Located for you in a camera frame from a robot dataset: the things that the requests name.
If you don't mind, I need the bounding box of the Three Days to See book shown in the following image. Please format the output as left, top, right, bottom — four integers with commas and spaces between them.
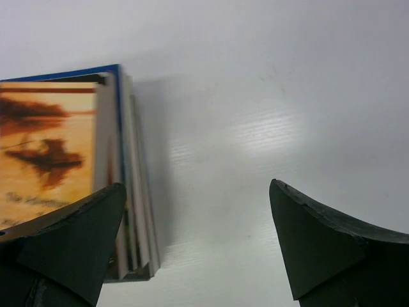
131, 97, 160, 278

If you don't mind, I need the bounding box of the Tale of Two Cities book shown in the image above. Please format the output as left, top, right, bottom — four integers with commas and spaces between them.
127, 94, 153, 278

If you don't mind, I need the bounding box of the orange Huckleberry Finn book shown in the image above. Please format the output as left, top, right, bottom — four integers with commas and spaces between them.
1, 81, 98, 229

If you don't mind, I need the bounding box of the dark red orange book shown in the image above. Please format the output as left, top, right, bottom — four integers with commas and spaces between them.
63, 72, 124, 279

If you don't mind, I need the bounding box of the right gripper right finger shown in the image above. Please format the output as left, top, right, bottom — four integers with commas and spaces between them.
269, 179, 408, 306

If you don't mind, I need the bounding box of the Animal Farm blue book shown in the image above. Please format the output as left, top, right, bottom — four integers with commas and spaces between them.
7, 64, 141, 280

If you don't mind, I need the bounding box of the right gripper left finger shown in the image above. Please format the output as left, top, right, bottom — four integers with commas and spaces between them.
1, 183, 127, 306

